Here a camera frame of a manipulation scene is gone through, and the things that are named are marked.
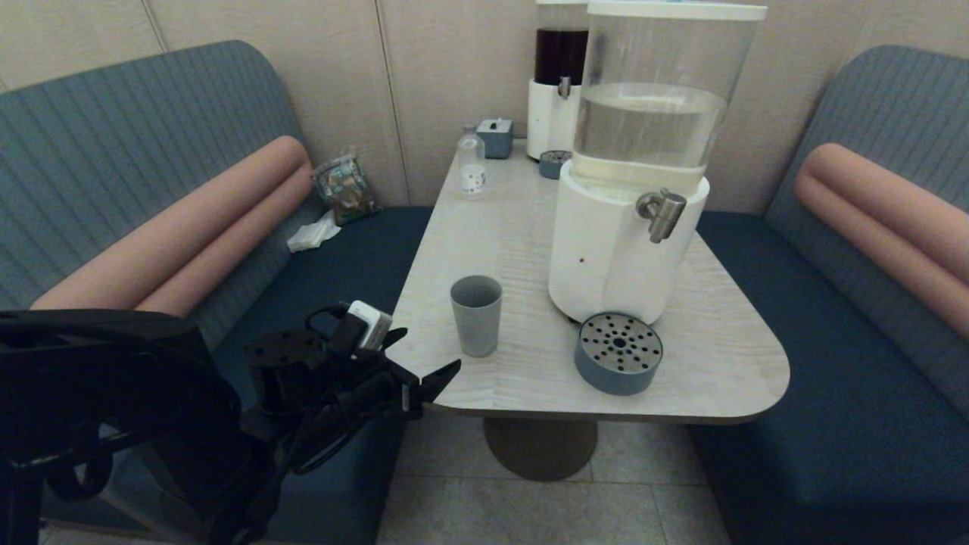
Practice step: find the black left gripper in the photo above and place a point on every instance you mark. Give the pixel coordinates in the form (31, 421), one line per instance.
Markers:
(371, 386)

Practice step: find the grey plastic cup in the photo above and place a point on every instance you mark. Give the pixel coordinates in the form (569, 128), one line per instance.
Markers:
(477, 318)

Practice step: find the steel water dispenser tap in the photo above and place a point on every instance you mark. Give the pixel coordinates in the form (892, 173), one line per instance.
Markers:
(665, 214)

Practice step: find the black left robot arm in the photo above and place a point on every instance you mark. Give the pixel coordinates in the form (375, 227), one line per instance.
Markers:
(113, 378)

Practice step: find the blue upholstered booth sofa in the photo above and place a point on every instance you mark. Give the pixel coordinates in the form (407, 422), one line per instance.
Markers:
(833, 393)
(356, 257)

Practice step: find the crumpled white tissue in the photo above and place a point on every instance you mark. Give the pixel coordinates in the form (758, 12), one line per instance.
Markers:
(310, 235)

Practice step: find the printed snack bag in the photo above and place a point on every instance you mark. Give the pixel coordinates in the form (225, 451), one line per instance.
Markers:
(348, 191)

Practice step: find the clear plastic bottle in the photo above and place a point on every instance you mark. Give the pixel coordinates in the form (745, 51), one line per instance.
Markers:
(472, 175)

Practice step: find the large blue round drip tray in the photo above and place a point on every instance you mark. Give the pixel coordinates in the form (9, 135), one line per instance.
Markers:
(617, 375)

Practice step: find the clear water dispenser white base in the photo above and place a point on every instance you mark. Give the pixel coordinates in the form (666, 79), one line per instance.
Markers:
(606, 257)

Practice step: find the blue-grey tissue box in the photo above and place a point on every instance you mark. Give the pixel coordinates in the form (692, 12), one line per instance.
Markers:
(496, 142)

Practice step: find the small blue round drip tray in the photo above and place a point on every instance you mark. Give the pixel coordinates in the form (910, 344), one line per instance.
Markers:
(551, 169)

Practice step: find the pink bolster cushion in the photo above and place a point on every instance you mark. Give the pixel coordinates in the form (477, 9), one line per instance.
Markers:
(886, 219)
(189, 235)

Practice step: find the dark beverage dispenser white base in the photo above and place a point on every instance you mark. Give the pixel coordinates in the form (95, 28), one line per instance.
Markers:
(549, 113)

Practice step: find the small steel beverage dispenser tap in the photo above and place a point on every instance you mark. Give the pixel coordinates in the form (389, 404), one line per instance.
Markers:
(565, 88)

